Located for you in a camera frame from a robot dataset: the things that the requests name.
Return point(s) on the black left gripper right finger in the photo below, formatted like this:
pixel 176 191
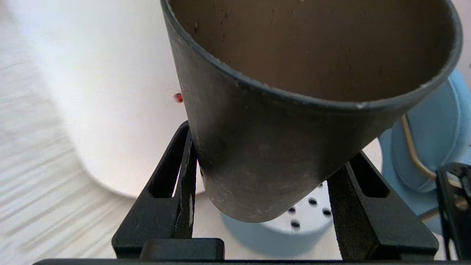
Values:
pixel 379 228

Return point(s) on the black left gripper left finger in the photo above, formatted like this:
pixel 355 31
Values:
pixel 154 221

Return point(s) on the dark tapered cup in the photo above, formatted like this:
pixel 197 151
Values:
pixel 276 147

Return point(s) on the teal bench empty seat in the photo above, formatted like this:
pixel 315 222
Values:
pixel 438 129

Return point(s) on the large tea dispenser white base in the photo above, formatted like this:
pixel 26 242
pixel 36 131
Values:
pixel 110 92

